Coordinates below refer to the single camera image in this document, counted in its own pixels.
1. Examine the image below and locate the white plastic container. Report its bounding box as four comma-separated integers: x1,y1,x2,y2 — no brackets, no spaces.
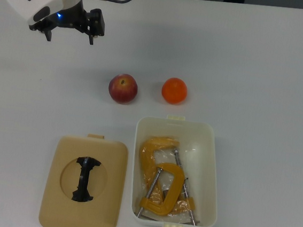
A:
126,111,227,227

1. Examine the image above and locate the large yellow C-clamp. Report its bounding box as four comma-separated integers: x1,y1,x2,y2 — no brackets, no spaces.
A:
133,135,209,227

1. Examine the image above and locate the clear plastic bag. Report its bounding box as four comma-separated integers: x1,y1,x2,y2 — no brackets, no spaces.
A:
135,135,202,221

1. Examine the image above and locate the orange fruit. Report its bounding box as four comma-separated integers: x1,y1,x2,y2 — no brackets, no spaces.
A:
160,76,190,106

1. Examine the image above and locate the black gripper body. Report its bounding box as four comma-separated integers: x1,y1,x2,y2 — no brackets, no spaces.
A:
45,0,93,33

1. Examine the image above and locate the small yellow C-clamp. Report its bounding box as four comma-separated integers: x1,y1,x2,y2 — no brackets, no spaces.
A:
136,160,187,222

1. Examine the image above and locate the red apple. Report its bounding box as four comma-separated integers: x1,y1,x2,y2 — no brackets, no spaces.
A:
106,72,140,106

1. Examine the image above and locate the tan plastic container lid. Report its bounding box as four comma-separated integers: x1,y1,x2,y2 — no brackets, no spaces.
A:
37,129,130,227

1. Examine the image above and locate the black lid handle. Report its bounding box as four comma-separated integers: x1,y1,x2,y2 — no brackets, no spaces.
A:
71,154,102,204

